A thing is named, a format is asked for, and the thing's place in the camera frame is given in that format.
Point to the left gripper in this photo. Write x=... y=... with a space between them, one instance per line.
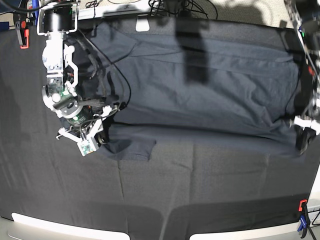
x=307 y=127

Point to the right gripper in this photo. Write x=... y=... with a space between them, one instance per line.
x=90 y=134

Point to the dark grey t-shirt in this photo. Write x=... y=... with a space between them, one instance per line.
x=205 y=82

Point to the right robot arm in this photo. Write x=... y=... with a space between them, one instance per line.
x=61 y=94

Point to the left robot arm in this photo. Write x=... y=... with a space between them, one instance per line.
x=305 y=19

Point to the red blue clamp near right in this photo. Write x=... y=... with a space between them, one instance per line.
x=305 y=223

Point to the black table cloth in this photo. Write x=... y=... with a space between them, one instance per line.
x=182 y=190

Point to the red black clamp far left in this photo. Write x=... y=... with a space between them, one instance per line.
x=22 y=29

